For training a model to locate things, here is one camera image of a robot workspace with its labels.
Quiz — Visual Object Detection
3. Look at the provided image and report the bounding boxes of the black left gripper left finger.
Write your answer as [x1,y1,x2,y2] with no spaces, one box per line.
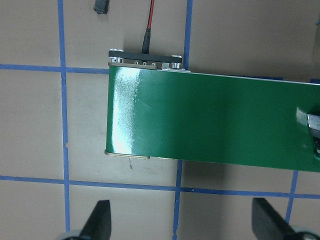
[79,200,112,240]

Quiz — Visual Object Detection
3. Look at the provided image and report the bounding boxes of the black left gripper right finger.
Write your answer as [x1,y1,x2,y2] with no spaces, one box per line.
[251,197,296,240]

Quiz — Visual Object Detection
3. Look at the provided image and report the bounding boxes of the green conveyor belt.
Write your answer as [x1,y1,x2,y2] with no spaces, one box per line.
[105,49,320,172]

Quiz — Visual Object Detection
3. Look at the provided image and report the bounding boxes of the red black power cable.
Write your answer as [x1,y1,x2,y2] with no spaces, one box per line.
[92,0,156,54]

